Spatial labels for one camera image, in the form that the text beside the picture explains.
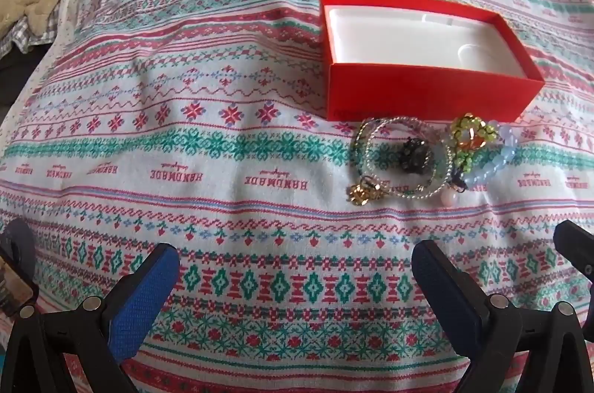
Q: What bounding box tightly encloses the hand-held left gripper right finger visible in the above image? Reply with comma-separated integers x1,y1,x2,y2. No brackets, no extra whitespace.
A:
412,239,594,393

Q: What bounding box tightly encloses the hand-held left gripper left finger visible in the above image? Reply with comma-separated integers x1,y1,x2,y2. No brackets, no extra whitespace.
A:
0,243,180,393

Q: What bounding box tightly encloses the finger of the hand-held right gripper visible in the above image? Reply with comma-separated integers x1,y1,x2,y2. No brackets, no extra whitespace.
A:
553,220,594,283

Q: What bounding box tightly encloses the clear bead bracelet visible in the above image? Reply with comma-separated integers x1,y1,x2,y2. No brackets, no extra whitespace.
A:
361,117,454,202

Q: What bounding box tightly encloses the light blue bead bracelet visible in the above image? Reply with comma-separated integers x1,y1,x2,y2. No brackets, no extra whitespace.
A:
463,119,519,192

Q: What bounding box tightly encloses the gold charm chain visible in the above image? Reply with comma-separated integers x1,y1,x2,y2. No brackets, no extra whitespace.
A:
347,176,389,207

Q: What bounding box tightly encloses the thin bead bracelet black charm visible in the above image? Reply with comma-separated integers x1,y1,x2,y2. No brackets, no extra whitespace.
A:
352,117,432,189

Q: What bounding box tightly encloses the yellow-green bead cord bracelet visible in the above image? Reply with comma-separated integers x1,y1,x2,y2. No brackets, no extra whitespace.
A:
448,113,503,193

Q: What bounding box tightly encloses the red cardboard box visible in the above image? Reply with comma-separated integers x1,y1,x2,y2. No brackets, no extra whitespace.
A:
319,0,546,122

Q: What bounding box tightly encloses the black reflective device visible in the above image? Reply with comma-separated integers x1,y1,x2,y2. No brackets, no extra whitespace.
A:
0,218,40,316

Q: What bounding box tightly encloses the patterned knit-print cloth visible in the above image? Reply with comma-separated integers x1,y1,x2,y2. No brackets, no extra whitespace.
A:
0,0,594,393

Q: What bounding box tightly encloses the checked cloth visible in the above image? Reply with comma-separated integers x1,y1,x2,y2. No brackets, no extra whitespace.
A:
0,14,65,56

